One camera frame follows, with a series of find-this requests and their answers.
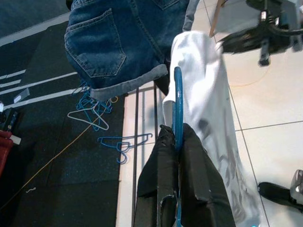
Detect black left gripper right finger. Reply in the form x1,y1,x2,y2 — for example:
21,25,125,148
178,122,238,227

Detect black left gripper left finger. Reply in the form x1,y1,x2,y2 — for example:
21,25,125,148
134,124,181,227

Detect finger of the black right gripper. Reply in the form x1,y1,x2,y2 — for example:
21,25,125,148
217,23,264,54

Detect white T-shirt grey print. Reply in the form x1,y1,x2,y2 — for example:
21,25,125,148
162,30,263,226

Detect white plastic hanger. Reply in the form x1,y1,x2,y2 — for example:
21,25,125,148
67,103,110,131

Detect black metal clothes rack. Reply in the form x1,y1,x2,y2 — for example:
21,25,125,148
131,80,172,227

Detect black robot foot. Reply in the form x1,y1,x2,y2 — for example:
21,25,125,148
257,181,299,209

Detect blue denim shorts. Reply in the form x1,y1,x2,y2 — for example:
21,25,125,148
64,0,200,100

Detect red cloth cover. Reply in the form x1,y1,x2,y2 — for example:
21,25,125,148
0,131,14,177

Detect black white machine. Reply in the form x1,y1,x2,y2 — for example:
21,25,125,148
0,101,22,145

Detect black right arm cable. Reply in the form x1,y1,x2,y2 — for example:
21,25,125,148
271,22,303,36

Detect yellow floor cable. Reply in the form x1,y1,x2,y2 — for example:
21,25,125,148
0,113,106,210

